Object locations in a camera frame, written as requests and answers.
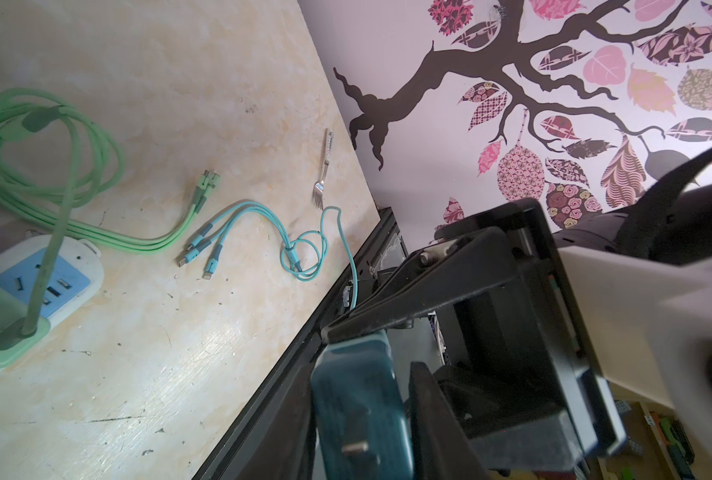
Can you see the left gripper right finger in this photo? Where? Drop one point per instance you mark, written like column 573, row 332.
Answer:
column 439, row 446

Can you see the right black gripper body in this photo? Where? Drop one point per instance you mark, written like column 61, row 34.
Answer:
column 520, row 373

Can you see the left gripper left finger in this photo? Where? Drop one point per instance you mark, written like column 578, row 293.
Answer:
column 287, row 450

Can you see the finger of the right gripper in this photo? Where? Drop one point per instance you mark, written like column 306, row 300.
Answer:
column 483, row 262

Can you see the dark teal charger plug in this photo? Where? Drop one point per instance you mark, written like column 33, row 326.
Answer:
column 362, row 427

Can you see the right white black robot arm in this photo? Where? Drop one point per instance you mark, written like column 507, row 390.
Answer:
column 671, row 223

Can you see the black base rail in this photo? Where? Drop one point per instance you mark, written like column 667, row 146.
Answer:
column 242, row 439

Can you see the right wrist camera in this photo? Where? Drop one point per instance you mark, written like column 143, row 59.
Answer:
column 650, row 325

